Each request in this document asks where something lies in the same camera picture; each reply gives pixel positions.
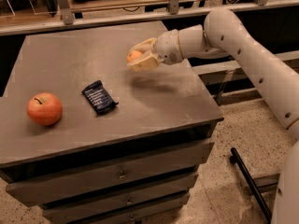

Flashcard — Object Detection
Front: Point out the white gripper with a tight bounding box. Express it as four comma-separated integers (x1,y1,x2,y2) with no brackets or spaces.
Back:
127,30,183,72

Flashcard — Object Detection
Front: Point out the small orange fruit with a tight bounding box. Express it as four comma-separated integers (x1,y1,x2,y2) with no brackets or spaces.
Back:
127,50,142,63

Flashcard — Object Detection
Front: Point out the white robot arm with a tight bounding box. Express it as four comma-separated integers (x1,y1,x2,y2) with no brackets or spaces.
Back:
127,7,299,224

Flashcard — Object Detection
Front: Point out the dark blue rxbar wrapper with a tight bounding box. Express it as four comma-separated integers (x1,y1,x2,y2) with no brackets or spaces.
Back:
81,80,118,115

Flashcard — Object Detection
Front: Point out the grey drawer cabinet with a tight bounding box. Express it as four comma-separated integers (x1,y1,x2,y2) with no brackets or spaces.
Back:
0,21,222,224

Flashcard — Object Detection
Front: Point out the red apple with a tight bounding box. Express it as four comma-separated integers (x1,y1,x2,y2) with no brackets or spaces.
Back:
26,92,63,126

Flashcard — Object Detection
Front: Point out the top drawer knob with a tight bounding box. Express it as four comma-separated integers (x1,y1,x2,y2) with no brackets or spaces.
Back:
118,170,127,181

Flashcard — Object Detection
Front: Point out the drawer knob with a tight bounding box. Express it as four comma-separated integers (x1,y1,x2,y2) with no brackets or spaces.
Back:
126,198,133,205
118,170,127,181

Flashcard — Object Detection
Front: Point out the black floor bar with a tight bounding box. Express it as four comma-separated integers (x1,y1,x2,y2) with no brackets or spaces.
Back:
230,147,272,223

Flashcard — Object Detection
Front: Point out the middle drawer knob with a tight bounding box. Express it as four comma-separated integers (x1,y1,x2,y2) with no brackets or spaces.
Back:
126,198,133,205

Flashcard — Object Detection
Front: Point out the grey low bench rail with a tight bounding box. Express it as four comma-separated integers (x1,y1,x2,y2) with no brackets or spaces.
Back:
192,49,299,106

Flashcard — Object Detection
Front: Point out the metal railing frame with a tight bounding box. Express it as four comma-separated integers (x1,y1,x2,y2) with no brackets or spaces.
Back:
0,0,299,36

